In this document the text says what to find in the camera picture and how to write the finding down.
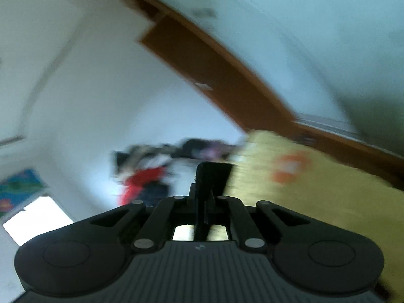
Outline pile of clothes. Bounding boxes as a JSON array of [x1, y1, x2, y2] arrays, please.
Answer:
[[112, 138, 242, 207]]

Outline black pants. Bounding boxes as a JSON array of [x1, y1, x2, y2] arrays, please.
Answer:
[[194, 162, 232, 241]]

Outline colourful window valance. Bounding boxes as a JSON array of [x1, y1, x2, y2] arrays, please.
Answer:
[[0, 168, 47, 218]]

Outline brown wooden door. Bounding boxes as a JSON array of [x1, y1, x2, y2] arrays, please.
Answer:
[[122, 0, 403, 189]]

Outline red jacket on pile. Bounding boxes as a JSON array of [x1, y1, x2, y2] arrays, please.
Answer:
[[119, 166, 169, 207]]

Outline window with grey frame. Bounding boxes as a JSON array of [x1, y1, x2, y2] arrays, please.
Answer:
[[3, 196, 73, 246]]

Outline yellow carrot print bedspread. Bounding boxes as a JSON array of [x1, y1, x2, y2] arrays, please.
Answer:
[[171, 129, 404, 300]]

